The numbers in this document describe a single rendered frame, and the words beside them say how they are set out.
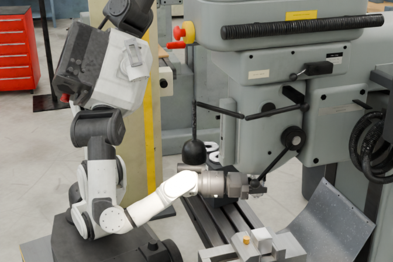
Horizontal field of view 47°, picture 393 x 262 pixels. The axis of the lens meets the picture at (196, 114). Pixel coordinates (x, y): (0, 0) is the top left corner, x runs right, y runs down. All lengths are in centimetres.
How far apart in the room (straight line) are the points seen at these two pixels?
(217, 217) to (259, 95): 73
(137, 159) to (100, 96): 187
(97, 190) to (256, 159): 50
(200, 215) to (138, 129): 147
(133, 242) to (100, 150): 97
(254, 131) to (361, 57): 37
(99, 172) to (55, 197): 238
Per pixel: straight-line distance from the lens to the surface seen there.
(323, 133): 139
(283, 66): 124
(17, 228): 358
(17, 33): 576
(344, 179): 176
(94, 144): 146
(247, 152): 135
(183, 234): 329
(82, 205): 237
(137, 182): 343
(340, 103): 138
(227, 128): 135
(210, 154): 191
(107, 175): 146
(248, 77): 120
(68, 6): 1030
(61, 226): 253
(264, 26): 113
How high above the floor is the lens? 205
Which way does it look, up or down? 24 degrees down
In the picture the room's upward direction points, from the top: straight up
